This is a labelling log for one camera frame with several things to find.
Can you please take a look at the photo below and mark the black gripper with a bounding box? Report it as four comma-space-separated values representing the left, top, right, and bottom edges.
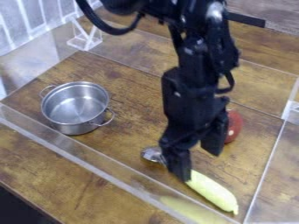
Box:
158, 67, 229, 182

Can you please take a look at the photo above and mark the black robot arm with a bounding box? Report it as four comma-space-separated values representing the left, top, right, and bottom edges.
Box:
100, 0, 238, 181

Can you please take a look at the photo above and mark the red toy mushroom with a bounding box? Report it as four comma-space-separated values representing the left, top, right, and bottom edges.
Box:
224, 109, 242, 144

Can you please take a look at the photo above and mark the small steel pot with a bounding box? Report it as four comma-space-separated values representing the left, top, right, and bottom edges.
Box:
40, 81, 116, 136

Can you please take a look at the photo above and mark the black strip on table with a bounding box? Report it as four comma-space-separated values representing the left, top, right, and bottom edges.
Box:
228, 12, 266, 28

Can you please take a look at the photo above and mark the clear acrylic triangle stand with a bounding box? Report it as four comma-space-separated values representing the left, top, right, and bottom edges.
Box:
66, 18, 102, 52

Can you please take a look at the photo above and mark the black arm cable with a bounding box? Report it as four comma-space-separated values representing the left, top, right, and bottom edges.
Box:
73, 0, 145, 37

